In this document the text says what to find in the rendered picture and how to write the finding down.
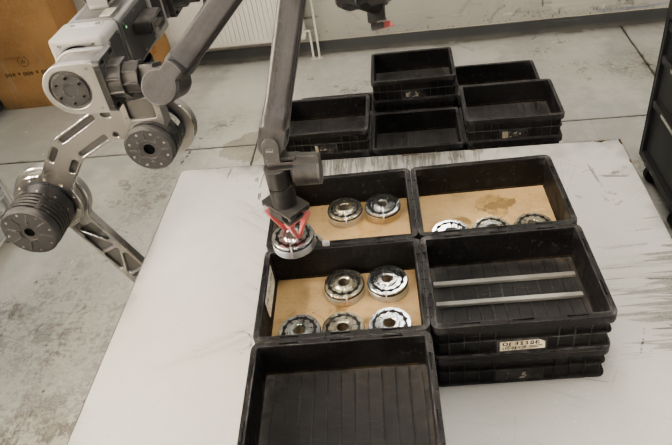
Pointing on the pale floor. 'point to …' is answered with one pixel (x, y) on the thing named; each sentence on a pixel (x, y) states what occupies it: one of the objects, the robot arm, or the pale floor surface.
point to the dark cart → (660, 122)
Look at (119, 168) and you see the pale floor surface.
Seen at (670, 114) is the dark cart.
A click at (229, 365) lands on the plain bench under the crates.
